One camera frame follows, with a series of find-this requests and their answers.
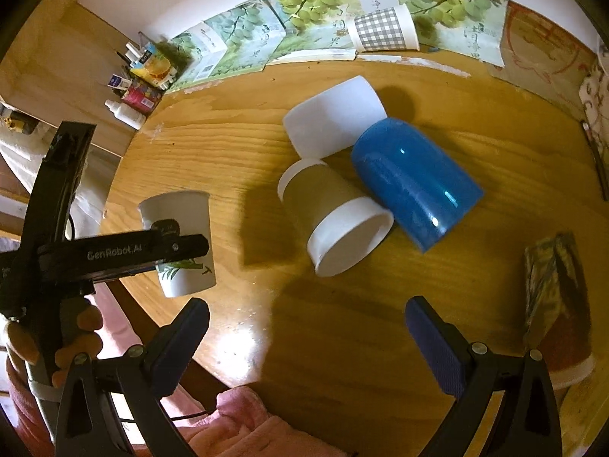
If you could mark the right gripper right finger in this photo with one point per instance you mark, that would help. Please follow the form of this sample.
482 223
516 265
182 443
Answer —
527 423

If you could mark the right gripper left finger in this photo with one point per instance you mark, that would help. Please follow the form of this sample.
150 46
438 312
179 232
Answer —
88 424

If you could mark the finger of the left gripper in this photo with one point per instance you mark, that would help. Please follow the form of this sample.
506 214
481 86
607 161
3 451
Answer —
54 189
105 257

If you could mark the white panda paper cup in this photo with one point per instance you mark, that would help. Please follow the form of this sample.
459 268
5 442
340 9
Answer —
184 218

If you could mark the dark patterned paper cup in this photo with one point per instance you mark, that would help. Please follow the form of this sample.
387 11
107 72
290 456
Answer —
557 309

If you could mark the blue plastic cup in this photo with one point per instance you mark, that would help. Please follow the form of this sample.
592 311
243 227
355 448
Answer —
427 192

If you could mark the brown sleeve paper cup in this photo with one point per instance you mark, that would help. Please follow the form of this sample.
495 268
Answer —
341 225

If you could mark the white plastic cup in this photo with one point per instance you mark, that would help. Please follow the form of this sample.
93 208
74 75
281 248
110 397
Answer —
334 119

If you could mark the checkered paper cup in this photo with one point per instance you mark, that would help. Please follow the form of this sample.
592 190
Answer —
392 29

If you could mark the left hand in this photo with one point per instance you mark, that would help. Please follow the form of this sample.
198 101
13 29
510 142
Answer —
82 337

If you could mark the white spray bottle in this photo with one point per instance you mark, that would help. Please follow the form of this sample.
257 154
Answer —
126 114

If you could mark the red pink canister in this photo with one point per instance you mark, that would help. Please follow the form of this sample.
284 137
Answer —
142 97

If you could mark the yellow juice carton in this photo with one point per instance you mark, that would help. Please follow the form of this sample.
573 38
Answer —
150 65

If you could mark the green grape poster strip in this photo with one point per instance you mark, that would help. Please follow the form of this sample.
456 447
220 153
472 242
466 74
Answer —
255 33

